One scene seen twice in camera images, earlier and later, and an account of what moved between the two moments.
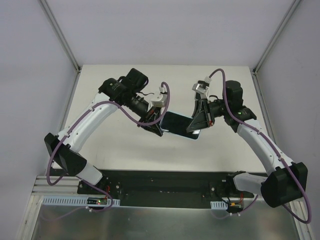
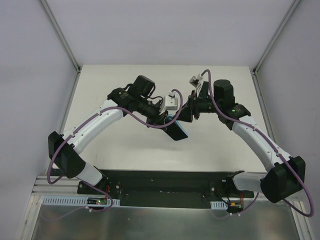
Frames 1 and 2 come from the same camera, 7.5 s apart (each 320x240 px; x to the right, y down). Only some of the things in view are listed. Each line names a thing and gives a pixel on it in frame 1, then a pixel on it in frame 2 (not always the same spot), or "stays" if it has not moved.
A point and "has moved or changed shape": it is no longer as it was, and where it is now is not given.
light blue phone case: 176,124 has moved or changed shape
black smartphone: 177,124 has moved or changed shape
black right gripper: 206,114 to 194,107
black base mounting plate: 165,189 stays
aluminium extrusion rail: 66,185 stays
